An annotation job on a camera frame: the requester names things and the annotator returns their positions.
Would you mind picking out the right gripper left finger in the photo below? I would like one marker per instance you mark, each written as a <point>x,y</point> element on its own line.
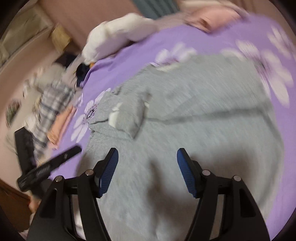
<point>54,219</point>

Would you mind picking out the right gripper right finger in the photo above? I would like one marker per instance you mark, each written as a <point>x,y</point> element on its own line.
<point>241,217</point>

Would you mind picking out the grey fleece garment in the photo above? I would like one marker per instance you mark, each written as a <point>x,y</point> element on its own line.
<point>213,106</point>

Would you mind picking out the folded orange pink clothes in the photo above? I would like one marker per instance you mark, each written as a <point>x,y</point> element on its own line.
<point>59,126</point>

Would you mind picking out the folded pink cream clothes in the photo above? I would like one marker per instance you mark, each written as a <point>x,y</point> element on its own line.
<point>214,17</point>

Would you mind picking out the person's left hand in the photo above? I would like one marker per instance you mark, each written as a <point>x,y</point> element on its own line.
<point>34,204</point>

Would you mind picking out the plaid grey pillow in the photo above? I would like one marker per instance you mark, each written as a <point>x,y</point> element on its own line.
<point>54,100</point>

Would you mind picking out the dark navy garment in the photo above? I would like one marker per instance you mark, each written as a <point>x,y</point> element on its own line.
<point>81,73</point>

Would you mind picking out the yellow tassel hanging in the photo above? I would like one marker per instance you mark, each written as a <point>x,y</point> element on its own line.
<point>60,38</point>

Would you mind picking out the white plush goose toy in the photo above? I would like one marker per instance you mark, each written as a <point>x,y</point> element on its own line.
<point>111,36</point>

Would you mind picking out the purple floral bed cover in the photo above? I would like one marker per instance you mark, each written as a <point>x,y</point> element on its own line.
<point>253,39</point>

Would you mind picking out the teal curtain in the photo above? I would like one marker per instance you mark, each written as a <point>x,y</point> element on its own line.
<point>155,9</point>

